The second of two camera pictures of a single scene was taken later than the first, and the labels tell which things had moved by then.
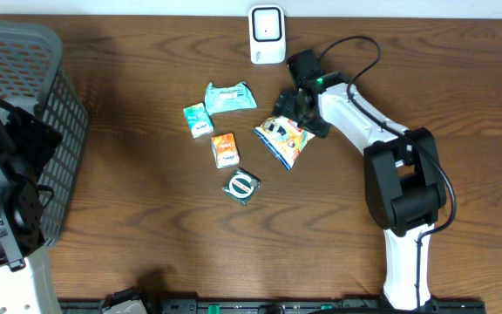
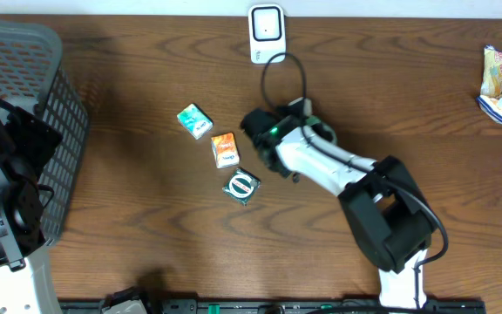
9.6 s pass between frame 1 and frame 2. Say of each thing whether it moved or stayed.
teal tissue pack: moved
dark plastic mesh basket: stayed
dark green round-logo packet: stayed
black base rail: stayed
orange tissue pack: stayed
